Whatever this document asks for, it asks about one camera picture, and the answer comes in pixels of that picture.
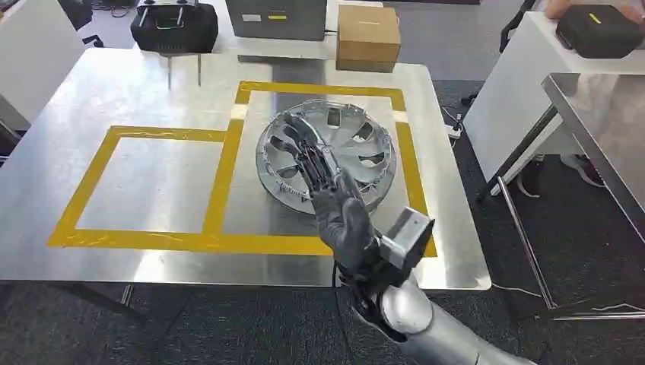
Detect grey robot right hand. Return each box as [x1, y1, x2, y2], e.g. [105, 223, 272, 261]
[281, 113, 384, 281]

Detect silver plastic wheel hubcap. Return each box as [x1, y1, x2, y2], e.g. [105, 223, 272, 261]
[255, 99, 398, 217]

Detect brown cardboard box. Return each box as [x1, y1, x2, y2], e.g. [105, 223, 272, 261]
[335, 4, 402, 75]

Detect grey equipment box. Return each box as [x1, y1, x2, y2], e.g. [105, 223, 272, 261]
[225, 0, 329, 43]

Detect stainless steel table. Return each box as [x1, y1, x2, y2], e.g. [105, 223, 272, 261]
[0, 47, 493, 294]

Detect person's shoe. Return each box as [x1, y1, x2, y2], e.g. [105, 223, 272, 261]
[559, 153, 606, 189]

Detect black carry bag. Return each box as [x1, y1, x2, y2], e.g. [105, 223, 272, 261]
[129, 0, 220, 56]

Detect black hard case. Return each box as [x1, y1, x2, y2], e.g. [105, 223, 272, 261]
[555, 5, 645, 60]

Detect white partition board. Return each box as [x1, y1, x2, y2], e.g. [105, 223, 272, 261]
[0, 0, 87, 126]

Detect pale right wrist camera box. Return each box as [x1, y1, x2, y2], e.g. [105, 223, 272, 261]
[379, 206, 436, 273]

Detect yellow tape frame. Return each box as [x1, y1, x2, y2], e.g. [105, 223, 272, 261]
[46, 80, 438, 259]

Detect steel bench with frame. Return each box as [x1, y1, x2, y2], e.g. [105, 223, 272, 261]
[496, 72, 645, 322]

